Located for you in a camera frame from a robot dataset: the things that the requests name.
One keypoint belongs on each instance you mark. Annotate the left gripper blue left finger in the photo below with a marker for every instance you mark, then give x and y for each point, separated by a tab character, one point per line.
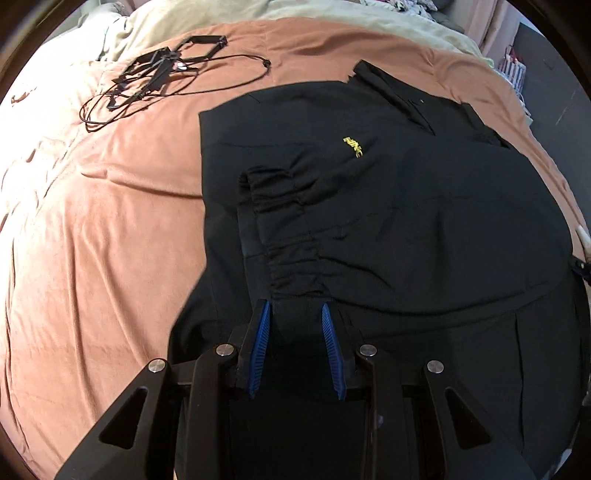
252	351

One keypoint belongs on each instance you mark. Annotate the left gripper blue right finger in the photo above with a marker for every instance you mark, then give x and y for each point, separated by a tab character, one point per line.
339	349

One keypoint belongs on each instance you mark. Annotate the black jacket with yellow logo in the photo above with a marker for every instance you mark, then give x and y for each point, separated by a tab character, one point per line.
447	257

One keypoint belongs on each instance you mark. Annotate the orange-brown duvet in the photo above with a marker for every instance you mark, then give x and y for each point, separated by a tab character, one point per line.
101	233

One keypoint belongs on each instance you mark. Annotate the striped gift bag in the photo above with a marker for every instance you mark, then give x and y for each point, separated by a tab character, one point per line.
513	70

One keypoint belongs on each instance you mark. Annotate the right pink curtain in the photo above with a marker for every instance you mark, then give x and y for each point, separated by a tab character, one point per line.
493	25

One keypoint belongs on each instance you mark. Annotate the beige blanket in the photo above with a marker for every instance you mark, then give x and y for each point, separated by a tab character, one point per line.
115	33

